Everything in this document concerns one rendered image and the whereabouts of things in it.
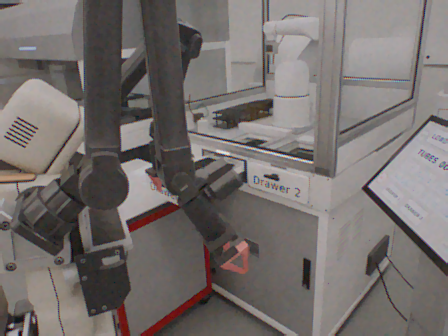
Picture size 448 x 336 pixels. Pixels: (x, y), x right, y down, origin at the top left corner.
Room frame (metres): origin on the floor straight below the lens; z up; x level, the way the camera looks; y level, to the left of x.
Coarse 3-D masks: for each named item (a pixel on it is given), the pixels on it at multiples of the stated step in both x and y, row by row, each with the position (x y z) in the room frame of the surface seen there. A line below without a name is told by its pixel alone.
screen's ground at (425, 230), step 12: (432, 132) 0.98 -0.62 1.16; (408, 144) 1.02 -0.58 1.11; (420, 144) 0.98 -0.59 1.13; (408, 156) 0.98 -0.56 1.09; (420, 156) 0.94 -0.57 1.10; (432, 156) 0.90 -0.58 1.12; (444, 156) 0.86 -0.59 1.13; (396, 168) 0.98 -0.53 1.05; (432, 168) 0.86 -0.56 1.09; (408, 192) 0.86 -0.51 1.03; (420, 204) 0.80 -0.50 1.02; (432, 216) 0.74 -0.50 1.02; (420, 228) 0.74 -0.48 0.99; (432, 228) 0.71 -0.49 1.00; (444, 228) 0.69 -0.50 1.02; (432, 240) 0.69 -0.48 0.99; (444, 240) 0.66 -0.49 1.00; (444, 252) 0.64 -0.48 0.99
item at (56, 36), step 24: (48, 0) 2.39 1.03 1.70; (72, 0) 2.06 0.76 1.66; (0, 24) 2.86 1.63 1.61; (24, 24) 2.47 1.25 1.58; (48, 24) 2.18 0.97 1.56; (72, 24) 1.95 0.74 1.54; (0, 48) 2.83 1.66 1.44; (48, 48) 2.18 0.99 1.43; (72, 48) 1.95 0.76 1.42; (144, 120) 2.22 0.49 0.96; (144, 144) 2.19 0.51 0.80
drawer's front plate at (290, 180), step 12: (252, 168) 1.41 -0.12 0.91; (264, 168) 1.36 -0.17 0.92; (276, 168) 1.34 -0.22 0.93; (252, 180) 1.41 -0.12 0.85; (264, 180) 1.36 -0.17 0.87; (288, 180) 1.28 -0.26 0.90; (300, 180) 1.24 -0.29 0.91; (276, 192) 1.32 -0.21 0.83; (288, 192) 1.28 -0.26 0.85; (300, 192) 1.24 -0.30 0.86
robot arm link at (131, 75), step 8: (184, 24) 1.03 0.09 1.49; (184, 32) 1.03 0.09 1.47; (192, 32) 1.05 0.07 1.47; (200, 32) 1.07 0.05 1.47; (184, 40) 1.04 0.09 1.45; (136, 56) 0.99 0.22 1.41; (144, 56) 0.98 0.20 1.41; (128, 64) 0.99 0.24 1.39; (136, 64) 0.98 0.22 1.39; (144, 64) 0.99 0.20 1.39; (128, 72) 0.98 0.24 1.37; (136, 72) 0.98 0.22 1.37; (144, 72) 1.00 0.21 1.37; (128, 80) 0.98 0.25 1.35; (136, 80) 1.00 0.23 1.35; (128, 88) 0.99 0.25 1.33; (80, 104) 0.98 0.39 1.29
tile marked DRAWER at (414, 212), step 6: (408, 204) 0.83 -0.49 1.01; (414, 204) 0.81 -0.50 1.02; (402, 210) 0.83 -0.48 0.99; (408, 210) 0.81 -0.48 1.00; (414, 210) 0.80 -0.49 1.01; (420, 210) 0.78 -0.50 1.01; (426, 210) 0.77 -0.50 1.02; (408, 216) 0.80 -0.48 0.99; (414, 216) 0.78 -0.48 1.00; (420, 216) 0.77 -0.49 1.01; (426, 216) 0.75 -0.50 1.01; (414, 222) 0.77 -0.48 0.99; (420, 222) 0.75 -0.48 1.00
